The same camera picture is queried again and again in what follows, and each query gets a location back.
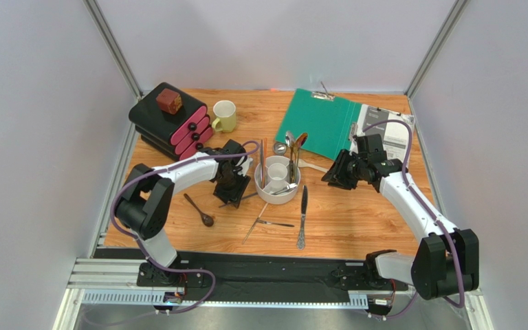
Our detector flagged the white divided utensil holder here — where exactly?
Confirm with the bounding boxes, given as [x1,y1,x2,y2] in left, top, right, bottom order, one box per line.
[254,155,298,205]

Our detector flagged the pale yellow mug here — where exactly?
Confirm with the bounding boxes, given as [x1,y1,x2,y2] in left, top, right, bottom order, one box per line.
[212,100,237,133]

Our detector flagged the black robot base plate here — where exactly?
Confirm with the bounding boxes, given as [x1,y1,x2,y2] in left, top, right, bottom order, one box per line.
[135,250,409,304]

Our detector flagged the aluminium frame rail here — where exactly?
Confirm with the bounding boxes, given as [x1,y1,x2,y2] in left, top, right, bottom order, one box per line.
[53,256,494,330]

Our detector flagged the black pink drawer box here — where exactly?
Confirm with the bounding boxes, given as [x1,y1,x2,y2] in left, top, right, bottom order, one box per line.
[129,82,214,161]

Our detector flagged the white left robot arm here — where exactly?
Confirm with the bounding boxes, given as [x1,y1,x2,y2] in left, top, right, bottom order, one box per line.
[110,140,260,271]

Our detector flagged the iridescent blue purple spoon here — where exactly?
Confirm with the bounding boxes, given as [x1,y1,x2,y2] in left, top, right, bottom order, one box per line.
[294,133,308,181]

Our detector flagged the gold spoon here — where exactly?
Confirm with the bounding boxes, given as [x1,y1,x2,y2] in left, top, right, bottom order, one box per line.
[290,135,303,183]

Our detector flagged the setup guide booklet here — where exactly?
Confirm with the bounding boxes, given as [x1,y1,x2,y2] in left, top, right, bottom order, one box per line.
[349,104,415,161]

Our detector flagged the green clipboard folder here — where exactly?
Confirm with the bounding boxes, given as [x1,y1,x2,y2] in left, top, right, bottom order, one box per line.
[275,89,362,160]

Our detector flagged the small silver fork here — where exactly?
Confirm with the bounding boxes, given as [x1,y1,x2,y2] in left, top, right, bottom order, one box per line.
[256,219,295,228]

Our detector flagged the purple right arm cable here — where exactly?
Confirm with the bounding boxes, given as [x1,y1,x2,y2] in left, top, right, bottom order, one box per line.
[362,120,466,309]

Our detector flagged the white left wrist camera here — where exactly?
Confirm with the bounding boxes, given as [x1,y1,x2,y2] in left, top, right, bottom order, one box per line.
[239,156,254,176]

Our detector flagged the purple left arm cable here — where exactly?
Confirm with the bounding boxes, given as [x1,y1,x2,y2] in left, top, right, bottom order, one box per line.
[109,140,261,276]

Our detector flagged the white plastic spoon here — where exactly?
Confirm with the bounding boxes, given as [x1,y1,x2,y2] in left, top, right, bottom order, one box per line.
[298,160,329,173]

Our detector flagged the orange chopstick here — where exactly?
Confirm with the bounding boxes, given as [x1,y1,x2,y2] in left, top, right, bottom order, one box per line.
[261,137,267,190]

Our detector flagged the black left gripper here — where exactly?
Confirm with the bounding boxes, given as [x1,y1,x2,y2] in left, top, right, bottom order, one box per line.
[214,168,252,208]

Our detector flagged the silver table knife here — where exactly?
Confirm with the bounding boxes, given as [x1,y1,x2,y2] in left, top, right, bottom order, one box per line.
[296,186,308,250]

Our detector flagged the red brown cube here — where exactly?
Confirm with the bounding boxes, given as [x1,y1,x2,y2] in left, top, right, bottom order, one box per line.
[155,89,183,115]

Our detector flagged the dark grey chopstick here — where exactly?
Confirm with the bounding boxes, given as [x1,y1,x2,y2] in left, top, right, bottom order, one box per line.
[219,192,258,208]

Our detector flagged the silver utensils in holder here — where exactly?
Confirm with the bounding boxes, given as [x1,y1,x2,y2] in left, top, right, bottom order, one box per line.
[270,183,298,196]

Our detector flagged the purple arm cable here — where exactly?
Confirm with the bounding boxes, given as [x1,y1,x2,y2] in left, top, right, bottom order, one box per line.
[362,120,466,309]
[109,140,261,276]

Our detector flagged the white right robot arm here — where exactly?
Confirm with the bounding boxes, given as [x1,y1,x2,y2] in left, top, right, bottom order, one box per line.
[322,134,480,300]

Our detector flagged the silver spoon dark handle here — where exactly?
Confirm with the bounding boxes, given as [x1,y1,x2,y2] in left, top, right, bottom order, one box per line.
[285,131,296,183]

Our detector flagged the dark brown wooden spoon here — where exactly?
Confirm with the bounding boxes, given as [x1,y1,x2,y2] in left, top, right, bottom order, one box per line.
[184,193,215,227]

